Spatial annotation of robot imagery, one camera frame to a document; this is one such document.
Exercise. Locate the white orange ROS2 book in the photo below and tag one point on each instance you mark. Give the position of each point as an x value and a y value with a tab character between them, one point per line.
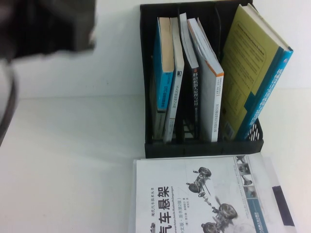
217	109

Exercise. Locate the teal hardcover book yellow back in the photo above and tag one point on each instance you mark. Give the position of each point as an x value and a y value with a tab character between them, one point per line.
243	72

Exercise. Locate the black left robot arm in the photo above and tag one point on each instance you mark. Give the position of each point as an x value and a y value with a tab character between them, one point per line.
48	24

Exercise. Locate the blue paperback book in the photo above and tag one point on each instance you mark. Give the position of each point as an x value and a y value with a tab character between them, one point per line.
165	92

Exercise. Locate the white spine paperback book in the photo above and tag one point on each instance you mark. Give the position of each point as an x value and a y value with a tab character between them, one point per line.
176	97

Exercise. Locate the black spine robotics book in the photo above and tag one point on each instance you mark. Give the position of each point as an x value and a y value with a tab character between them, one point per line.
195	92

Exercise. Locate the black plastic book stand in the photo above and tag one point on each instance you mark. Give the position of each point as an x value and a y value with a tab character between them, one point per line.
194	148

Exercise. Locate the white car suspension book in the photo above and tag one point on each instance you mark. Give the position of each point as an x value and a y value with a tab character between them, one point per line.
182	194

